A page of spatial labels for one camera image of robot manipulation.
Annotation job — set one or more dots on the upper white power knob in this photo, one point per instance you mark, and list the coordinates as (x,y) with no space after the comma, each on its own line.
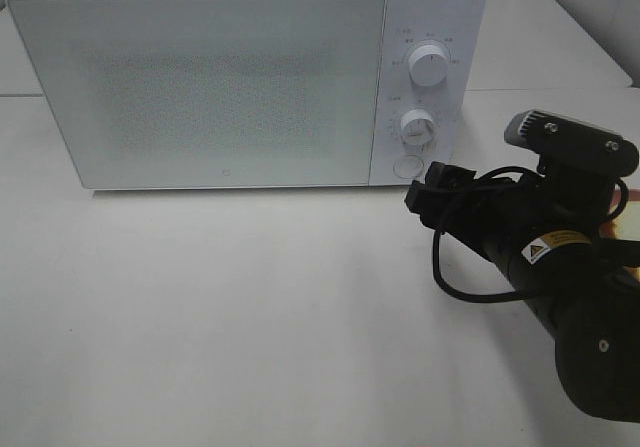
(428,63)

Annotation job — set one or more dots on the lower white timer knob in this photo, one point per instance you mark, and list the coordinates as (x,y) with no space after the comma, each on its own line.
(417,127)

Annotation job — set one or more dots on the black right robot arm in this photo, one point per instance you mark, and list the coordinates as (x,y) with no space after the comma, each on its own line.
(594,325)

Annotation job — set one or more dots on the pink round plate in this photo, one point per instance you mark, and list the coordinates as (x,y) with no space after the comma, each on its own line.
(627,225)

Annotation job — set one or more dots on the white adjacent table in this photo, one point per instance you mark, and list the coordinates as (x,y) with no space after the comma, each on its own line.
(536,44)

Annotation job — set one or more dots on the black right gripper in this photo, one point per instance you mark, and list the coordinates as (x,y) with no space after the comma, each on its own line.
(538,230)

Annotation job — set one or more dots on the round door release button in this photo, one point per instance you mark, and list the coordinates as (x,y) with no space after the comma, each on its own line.
(408,167)

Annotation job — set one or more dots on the white microwave door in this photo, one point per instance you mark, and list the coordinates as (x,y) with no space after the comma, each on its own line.
(159,94)

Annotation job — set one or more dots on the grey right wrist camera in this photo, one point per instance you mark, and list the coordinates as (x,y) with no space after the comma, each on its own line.
(568,141)

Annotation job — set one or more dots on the white microwave oven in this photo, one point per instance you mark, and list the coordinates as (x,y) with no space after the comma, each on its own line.
(406,24)

